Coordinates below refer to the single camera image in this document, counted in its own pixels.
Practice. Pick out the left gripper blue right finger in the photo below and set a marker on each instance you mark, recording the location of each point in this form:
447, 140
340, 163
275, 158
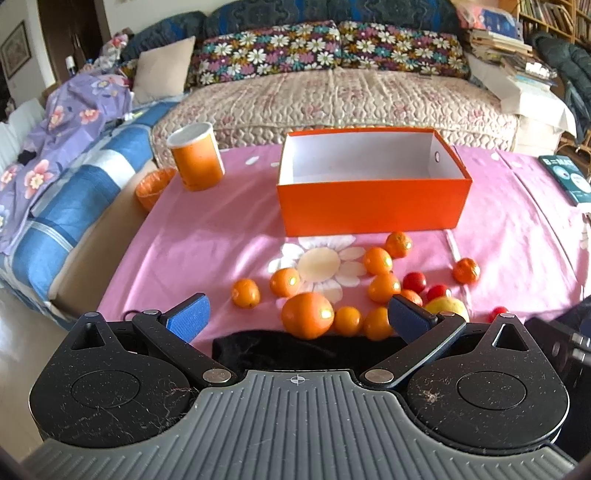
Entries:
428, 336

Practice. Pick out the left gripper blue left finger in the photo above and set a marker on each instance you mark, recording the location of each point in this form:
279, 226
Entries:
168, 335

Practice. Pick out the tangerine bottom right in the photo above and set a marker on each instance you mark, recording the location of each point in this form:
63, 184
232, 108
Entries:
376, 325

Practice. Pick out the red tomato lower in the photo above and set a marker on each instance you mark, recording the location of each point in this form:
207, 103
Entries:
438, 291

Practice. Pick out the red tomato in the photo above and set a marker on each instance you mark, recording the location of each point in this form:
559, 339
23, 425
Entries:
415, 281
438, 291
496, 312

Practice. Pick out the red tomato upper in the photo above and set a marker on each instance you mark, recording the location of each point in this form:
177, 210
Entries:
415, 281

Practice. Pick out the yellow apple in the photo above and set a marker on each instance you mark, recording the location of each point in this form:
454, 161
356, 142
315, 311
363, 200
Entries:
447, 304

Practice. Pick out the tangerine centre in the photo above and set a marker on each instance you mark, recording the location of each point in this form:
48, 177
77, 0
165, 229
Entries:
383, 287

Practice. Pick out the tangerine bottom middle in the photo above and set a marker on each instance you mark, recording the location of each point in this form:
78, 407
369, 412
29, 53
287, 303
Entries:
348, 321

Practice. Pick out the small tangerine far left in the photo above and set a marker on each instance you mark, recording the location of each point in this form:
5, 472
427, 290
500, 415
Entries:
245, 293

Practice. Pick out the tangerine upper middle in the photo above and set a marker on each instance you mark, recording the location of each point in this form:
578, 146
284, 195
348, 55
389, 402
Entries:
377, 261

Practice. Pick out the tangerine far right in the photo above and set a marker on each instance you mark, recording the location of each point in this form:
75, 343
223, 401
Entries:
466, 271

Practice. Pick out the tangerine near box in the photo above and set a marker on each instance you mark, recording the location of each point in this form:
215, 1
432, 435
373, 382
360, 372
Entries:
398, 245

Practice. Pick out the red tomato far right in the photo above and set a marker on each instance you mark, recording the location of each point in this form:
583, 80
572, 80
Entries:
496, 312

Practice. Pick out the large orange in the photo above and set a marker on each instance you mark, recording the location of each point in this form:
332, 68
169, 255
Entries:
308, 315

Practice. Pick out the small tangerine on flower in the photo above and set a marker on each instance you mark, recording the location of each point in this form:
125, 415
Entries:
285, 282

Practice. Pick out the pink floral tablecloth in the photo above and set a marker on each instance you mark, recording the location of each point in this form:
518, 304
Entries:
531, 244

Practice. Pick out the orange waste bin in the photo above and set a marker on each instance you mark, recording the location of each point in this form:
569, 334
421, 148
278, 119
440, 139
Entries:
150, 188

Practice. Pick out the orange cylindrical canister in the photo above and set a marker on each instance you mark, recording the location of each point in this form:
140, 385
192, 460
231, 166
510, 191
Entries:
196, 155

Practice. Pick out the orange cardboard box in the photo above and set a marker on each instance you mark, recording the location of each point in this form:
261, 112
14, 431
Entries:
370, 180

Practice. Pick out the blue striped quilt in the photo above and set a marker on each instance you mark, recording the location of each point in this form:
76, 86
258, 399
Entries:
82, 225

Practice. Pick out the teal book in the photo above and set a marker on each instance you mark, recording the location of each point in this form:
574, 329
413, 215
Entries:
568, 176

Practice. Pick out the beige quilted bedspread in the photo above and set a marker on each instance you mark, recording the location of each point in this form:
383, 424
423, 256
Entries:
263, 110

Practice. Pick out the purple floral blanket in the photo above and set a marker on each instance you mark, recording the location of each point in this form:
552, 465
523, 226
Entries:
76, 114

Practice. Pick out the beige cushion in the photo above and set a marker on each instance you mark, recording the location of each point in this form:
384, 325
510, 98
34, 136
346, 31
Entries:
161, 72

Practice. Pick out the right floral pillow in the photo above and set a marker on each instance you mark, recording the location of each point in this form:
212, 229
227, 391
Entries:
387, 47

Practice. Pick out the floral pillow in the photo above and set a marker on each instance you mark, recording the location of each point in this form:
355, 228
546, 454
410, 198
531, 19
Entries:
387, 47
264, 52

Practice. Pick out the stack of books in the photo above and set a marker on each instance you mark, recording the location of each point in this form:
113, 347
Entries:
493, 36

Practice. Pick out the left floral pillow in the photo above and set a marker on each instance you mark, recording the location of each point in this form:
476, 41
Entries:
264, 52

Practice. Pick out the dark blue patterned headboard cushion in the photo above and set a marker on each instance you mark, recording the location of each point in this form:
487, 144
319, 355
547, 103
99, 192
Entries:
434, 15

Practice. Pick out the framed wall picture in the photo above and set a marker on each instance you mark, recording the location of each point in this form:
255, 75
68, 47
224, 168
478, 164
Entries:
15, 51

